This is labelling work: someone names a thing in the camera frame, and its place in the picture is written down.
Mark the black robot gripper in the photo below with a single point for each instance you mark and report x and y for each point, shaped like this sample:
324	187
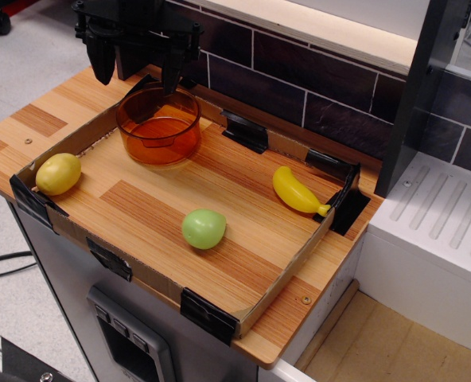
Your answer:
103	25

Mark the yellow plastic banana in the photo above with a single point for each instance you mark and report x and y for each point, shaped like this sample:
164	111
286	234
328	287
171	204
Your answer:
296	195

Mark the cardboard fence with black tape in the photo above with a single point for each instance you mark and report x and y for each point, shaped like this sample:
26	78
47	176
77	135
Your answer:
123	219

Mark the orange transparent plastic pot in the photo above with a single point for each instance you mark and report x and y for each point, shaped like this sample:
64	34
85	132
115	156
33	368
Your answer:
159	129

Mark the yellow plastic potato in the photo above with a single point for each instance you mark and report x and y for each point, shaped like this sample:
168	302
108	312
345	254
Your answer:
58	174

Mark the green plastic pear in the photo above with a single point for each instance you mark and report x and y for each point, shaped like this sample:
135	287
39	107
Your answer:
203	228

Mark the grey toy oven front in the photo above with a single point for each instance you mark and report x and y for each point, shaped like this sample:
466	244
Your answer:
141	353

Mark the white toy sink drainboard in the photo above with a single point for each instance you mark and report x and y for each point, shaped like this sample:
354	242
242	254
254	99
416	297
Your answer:
416	254

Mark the dark grey left post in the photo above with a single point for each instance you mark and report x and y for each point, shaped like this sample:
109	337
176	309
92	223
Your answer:
130	59

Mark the dark grey vertical post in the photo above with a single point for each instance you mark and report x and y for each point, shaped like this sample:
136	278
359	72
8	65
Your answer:
436	44

